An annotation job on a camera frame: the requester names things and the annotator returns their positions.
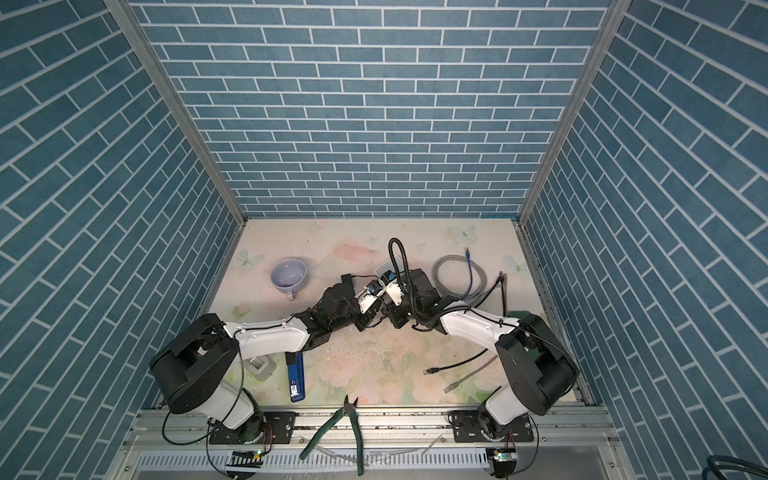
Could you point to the right controller board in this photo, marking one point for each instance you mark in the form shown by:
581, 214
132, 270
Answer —
502, 462

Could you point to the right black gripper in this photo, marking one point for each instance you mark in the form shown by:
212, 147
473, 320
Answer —
393, 313

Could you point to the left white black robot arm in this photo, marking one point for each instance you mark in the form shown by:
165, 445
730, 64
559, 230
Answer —
190, 370

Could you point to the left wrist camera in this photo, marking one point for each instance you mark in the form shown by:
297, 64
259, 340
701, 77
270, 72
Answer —
369, 295

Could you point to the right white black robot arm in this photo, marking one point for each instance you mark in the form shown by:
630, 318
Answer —
537, 368

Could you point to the lavender ceramic cup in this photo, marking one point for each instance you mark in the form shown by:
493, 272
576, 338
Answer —
289, 276

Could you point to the aluminium front rail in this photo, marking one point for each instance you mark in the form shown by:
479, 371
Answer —
572, 441

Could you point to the left controller board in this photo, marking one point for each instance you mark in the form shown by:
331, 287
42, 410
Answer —
243, 464

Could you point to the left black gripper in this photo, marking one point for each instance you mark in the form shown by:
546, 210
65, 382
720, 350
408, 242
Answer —
368, 317

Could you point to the blue black handheld tool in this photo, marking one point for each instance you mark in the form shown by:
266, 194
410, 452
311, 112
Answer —
296, 376

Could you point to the black power adapter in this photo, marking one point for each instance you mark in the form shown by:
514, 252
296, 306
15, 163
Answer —
347, 279

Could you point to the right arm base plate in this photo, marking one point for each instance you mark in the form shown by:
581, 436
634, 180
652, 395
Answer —
469, 426

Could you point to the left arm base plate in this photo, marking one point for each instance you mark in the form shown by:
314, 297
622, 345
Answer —
263, 428

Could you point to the grey white tape dispenser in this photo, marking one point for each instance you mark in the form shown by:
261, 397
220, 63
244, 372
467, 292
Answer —
261, 367

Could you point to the controller board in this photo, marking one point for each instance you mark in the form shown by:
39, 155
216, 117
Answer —
502, 462
243, 464

